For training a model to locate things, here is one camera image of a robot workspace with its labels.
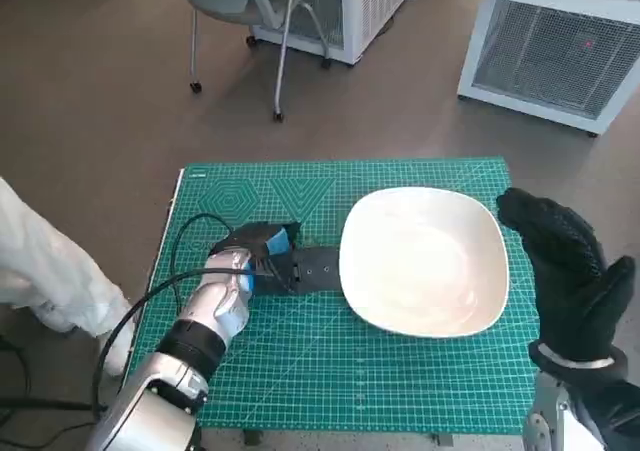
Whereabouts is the white mesh cabinet with casters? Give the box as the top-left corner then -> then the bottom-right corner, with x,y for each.
249,0 -> 427,66

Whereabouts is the black floor cable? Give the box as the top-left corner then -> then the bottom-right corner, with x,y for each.
0,335 -> 99,413

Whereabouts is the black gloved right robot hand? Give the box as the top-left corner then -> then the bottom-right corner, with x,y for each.
495,187 -> 637,368

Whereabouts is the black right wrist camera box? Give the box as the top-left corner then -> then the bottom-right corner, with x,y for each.
562,348 -> 640,451

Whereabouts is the white square plate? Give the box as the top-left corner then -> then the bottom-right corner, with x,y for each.
338,186 -> 511,340

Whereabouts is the green cutting mat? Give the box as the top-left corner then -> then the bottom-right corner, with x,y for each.
178,156 -> 539,431

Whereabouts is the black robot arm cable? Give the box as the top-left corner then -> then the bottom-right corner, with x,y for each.
171,212 -> 239,295
91,266 -> 261,417

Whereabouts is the person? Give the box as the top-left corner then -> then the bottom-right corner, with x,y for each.
0,175 -> 137,378

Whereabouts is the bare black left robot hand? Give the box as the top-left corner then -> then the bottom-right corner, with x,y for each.
212,219 -> 345,297

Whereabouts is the white mesh cabinet red light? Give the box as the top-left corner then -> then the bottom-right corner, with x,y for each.
457,0 -> 640,137

